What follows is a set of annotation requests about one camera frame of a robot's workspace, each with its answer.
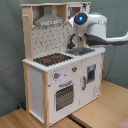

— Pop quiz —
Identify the red stove knob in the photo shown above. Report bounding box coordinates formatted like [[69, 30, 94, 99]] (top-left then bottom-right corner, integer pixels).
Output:
[[71, 65, 79, 73], [54, 73, 60, 79]]

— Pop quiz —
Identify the black toy stovetop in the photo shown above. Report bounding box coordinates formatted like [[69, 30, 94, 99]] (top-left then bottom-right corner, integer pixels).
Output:
[[34, 53, 71, 66]]

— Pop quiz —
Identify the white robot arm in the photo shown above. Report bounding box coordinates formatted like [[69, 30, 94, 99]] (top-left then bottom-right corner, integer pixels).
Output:
[[69, 12, 128, 47]]

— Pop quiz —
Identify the grey water dispenser panel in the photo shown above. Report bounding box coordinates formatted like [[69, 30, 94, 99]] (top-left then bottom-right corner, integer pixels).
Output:
[[87, 65, 96, 82]]

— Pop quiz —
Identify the grey toy sink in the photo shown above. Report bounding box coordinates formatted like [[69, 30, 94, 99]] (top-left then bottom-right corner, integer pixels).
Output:
[[65, 47, 95, 56]]

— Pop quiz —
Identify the left red stove knob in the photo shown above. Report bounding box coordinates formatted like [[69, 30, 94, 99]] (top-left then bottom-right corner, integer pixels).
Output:
[[54, 73, 60, 79]]

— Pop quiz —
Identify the wooden toy kitchen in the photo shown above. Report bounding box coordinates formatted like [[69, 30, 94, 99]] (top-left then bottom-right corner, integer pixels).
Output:
[[22, 2, 105, 128]]

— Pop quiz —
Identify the black toy faucet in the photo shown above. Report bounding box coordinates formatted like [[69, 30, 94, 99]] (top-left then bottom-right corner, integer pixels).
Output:
[[67, 33, 83, 49]]

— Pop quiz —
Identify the grey fabric backdrop curtain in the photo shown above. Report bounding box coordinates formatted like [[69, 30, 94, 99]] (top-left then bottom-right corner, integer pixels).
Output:
[[0, 0, 128, 117]]

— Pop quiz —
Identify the grey range hood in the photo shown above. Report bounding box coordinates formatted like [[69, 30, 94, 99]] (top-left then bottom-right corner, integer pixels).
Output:
[[35, 6, 64, 27]]

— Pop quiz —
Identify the grey cabinet door handle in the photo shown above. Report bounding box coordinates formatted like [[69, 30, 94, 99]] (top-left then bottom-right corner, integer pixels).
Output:
[[82, 76, 87, 90]]

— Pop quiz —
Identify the toy oven door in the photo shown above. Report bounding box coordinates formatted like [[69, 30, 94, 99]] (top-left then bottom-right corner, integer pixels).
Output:
[[55, 81, 74, 111]]

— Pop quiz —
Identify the toy microwave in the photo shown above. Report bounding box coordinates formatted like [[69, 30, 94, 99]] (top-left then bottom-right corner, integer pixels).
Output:
[[66, 3, 90, 20]]

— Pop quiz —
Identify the right red stove knob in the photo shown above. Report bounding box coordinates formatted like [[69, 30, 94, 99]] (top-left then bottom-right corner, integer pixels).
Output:
[[71, 65, 79, 73]]

